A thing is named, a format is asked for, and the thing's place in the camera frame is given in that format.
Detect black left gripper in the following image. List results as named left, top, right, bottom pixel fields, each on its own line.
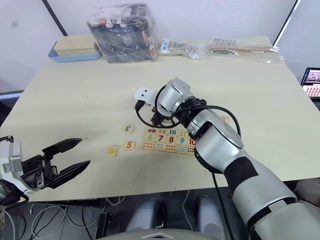
left=22, top=137, right=92, bottom=192

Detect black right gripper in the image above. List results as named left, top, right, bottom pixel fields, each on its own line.
left=150, top=106, right=176, bottom=126

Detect wooden number puzzle board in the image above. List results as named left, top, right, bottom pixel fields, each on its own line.
left=141, top=127, right=199, bottom=156

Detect wooden tile green number 3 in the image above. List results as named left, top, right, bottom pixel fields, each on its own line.
left=121, top=123, right=137, bottom=134

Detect wooden tile orange number 5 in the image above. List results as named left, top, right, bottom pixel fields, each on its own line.
left=123, top=140, right=137, bottom=152

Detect wooden tile yellow picture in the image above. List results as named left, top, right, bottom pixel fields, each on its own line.
left=107, top=145, right=119, bottom=158

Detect clear bag with small parts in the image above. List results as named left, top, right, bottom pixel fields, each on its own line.
left=159, top=37, right=207, bottom=61

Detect black power strip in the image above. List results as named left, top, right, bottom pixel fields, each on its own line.
left=95, top=212, right=114, bottom=240

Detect plastic-wrapped bottle pack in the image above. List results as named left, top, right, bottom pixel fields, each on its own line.
left=86, top=2, right=161, bottom=64

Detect grey rounded robot leg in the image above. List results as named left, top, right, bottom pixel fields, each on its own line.
left=125, top=197, right=161, bottom=232
left=194, top=194, right=227, bottom=240

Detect light blue tray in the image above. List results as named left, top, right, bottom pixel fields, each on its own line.
left=47, top=34, right=102, bottom=64

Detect beige rectangular box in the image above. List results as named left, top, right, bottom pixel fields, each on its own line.
left=55, top=34, right=99, bottom=57

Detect clear bag with wooden sticks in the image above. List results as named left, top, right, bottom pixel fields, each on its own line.
left=206, top=36, right=286, bottom=64

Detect grey robot torso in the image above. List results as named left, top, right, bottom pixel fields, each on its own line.
left=99, top=225, right=227, bottom=240

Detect grey cloth bundle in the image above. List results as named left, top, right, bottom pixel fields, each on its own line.
left=292, top=178, right=320, bottom=202

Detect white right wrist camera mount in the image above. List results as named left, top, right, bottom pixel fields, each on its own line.
left=133, top=86, right=157, bottom=106

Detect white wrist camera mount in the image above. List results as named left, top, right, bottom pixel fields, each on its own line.
left=0, top=135, right=34, bottom=195
left=133, top=86, right=157, bottom=106

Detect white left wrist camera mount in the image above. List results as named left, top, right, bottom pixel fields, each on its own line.
left=0, top=135, right=34, bottom=195

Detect white floor cable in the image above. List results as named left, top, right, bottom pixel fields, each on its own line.
left=4, top=189, right=126, bottom=240

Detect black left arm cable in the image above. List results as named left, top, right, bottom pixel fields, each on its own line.
left=0, top=191, right=30, bottom=207

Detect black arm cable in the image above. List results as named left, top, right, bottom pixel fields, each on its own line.
left=0, top=191, right=30, bottom=207
left=134, top=83, right=242, bottom=240

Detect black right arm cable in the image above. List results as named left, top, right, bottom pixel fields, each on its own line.
left=134, top=83, right=242, bottom=240

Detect black wall strip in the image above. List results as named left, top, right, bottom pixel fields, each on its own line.
left=273, top=0, right=302, bottom=47
left=40, top=0, right=69, bottom=36

